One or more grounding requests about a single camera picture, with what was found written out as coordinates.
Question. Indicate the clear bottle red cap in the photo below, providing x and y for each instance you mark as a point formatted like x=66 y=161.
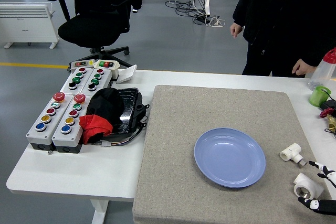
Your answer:
x=324 y=72

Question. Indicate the person's right hand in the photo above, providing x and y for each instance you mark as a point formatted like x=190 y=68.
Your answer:
x=235 y=30

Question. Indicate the black flat device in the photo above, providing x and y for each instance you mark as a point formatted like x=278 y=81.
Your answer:
x=329 y=104

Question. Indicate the small white pipe fitting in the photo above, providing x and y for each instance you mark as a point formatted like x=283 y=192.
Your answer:
x=290 y=151

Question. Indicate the grey-brown mat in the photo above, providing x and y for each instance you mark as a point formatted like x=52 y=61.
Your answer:
x=178 y=155

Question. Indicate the white red-green switch box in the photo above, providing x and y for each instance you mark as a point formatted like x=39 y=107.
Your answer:
x=107 y=65

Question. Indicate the large white pipe tee fitting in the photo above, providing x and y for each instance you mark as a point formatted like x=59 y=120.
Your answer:
x=308 y=186

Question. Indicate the white table leg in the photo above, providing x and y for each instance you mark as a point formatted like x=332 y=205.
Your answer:
x=99 y=211

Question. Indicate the small grey switch box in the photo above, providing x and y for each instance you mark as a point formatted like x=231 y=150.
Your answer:
x=81 y=63

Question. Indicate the white panel heater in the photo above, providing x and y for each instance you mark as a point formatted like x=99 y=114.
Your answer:
x=25 y=22

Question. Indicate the black cloth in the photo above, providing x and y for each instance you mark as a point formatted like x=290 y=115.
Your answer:
x=106 y=106

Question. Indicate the person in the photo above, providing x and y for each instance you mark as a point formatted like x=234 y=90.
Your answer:
x=283 y=11

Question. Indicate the blue plate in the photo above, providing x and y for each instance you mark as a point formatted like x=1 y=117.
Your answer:
x=229 y=157

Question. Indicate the black plastic tray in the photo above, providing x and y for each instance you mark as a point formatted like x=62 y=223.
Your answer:
x=130 y=113

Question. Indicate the person's left hand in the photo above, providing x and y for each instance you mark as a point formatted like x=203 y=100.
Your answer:
x=303 y=67

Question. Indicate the grey four-button control box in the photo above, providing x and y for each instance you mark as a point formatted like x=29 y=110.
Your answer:
x=96 y=81
x=76 y=81

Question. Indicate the green plastic cup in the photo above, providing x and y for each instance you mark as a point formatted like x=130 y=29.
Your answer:
x=317 y=96

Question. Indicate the red cloth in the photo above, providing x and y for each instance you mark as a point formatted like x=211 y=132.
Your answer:
x=93 y=127

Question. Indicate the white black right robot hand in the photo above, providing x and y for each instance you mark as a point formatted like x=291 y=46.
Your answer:
x=326 y=206

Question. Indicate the person's hand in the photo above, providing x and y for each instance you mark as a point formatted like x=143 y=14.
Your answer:
x=235 y=30
x=303 y=67

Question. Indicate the black office chair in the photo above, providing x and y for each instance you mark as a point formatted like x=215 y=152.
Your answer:
x=92 y=24

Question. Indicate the grey control box emergency stop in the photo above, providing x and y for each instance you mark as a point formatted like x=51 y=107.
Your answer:
x=69 y=127
x=48 y=121

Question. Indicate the white power strip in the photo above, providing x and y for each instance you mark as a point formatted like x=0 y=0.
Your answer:
x=216 y=22

